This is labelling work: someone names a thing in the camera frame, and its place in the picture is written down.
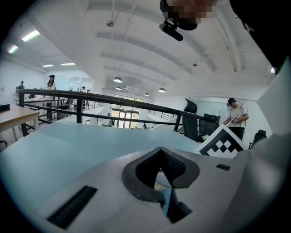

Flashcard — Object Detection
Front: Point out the light blue table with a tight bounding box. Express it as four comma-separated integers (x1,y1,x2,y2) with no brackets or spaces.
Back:
0,120,202,207

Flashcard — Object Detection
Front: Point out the black curved railing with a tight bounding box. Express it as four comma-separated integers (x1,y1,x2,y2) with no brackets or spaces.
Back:
18,88,205,134

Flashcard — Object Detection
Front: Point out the big blue plate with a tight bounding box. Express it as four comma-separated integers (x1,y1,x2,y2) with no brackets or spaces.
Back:
154,169,175,216

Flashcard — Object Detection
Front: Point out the black office chair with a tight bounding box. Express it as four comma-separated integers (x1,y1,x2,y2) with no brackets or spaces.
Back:
249,129,268,150
181,98,201,143
197,113,221,137

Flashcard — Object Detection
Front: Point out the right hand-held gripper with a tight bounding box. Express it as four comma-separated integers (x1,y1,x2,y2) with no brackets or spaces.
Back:
193,124,248,159

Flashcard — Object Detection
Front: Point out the wooden desk with white frame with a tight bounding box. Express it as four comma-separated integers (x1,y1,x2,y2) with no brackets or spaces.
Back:
0,104,40,146

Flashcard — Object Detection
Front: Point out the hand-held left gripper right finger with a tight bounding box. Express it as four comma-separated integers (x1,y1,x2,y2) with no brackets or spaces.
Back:
161,147,248,233

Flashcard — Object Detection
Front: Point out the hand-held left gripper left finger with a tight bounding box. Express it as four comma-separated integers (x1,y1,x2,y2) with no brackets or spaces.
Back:
37,147,176,233

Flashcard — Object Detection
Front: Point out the glass window wall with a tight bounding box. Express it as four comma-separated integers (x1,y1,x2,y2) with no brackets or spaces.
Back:
111,95,141,129

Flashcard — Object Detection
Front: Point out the black head-mounted camera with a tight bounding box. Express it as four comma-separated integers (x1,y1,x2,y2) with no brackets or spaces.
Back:
158,19,184,42

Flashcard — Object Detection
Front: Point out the person's head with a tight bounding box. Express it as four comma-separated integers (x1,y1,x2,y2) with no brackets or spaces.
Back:
159,0,216,31

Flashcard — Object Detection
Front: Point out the person's black clothing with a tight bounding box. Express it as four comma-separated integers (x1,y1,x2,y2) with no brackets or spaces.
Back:
228,0,291,76

